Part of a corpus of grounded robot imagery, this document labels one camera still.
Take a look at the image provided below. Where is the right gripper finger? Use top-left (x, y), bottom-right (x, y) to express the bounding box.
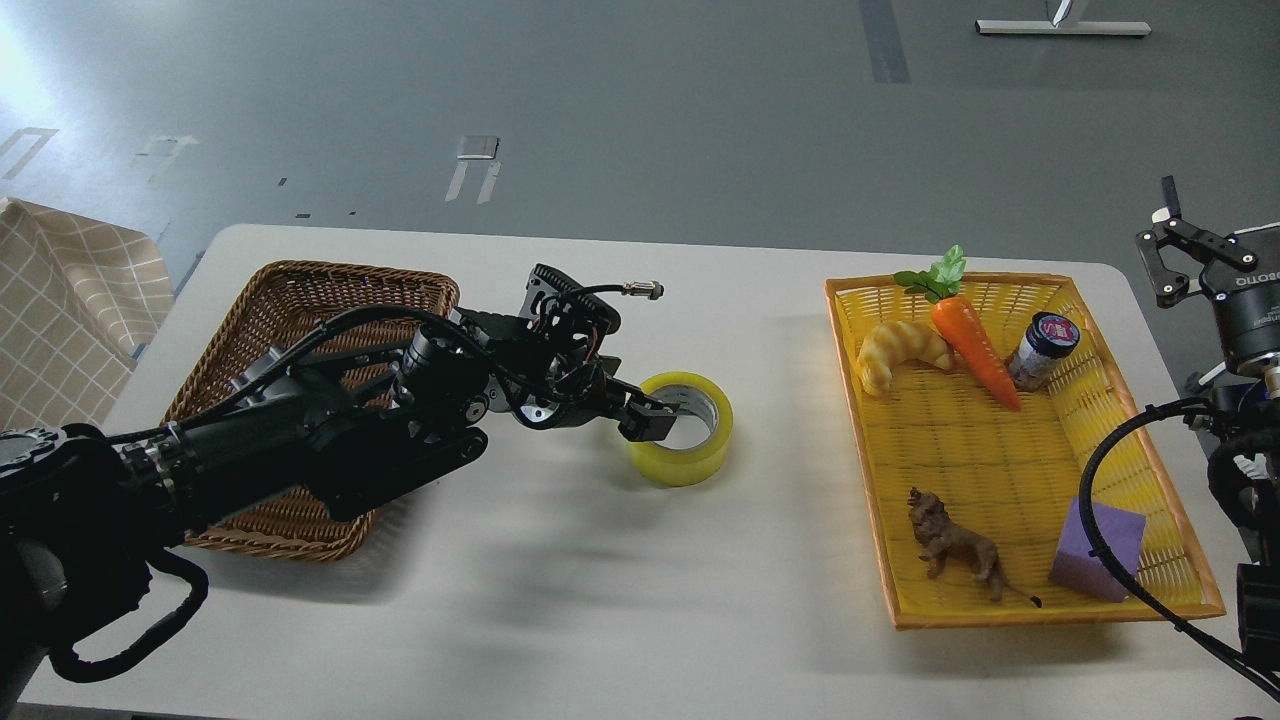
top-left (1135, 176), bottom-right (1260, 309)

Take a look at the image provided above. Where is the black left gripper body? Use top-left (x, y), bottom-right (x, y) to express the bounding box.
top-left (515, 360), bottom-right (628, 430)

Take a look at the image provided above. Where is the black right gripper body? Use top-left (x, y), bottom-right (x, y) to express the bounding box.
top-left (1204, 225), bottom-right (1279, 375)

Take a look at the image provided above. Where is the yellow tape roll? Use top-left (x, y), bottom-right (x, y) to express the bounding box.
top-left (627, 372), bottom-right (733, 488)

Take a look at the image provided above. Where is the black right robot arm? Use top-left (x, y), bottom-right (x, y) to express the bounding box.
top-left (1135, 176), bottom-right (1279, 684)

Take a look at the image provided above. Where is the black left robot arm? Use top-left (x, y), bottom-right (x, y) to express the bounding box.
top-left (1, 264), bottom-right (677, 714)

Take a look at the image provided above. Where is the small dark jar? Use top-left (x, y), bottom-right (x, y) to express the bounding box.
top-left (1006, 311), bottom-right (1082, 392)

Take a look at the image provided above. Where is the orange toy carrot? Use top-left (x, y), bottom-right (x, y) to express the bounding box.
top-left (892, 245), bottom-right (1021, 413)

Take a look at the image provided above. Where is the yellow plastic basket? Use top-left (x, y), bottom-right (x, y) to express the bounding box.
top-left (826, 274), bottom-right (1226, 632)

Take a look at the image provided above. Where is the purple foam block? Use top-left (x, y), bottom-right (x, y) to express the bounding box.
top-left (1048, 496), bottom-right (1148, 603)

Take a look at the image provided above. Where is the toy croissant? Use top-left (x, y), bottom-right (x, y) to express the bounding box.
top-left (856, 322), bottom-right (957, 397)

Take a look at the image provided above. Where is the white metal stand base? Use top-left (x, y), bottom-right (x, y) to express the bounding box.
top-left (974, 1), bottom-right (1152, 38)

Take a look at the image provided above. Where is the brown wicker basket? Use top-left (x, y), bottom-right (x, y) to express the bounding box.
top-left (164, 260), bottom-right (460, 562)

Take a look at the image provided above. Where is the brown toy lion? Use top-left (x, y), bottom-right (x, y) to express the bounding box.
top-left (908, 487), bottom-right (1044, 609)

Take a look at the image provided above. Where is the beige checkered cloth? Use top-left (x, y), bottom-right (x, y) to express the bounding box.
top-left (1, 197), bottom-right (174, 429)

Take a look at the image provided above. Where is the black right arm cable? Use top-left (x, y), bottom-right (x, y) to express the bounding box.
top-left (1076, 397), bottom-right (1280, 701)

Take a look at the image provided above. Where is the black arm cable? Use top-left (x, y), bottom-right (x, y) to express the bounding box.
top-left (50, 550), bottom-right (209, 684)
top-left (1076, 397), bottom-right (1280, 701)

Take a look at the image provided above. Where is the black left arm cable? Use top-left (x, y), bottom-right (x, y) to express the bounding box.
top-left (50, 550), bottom-right (209, 684)

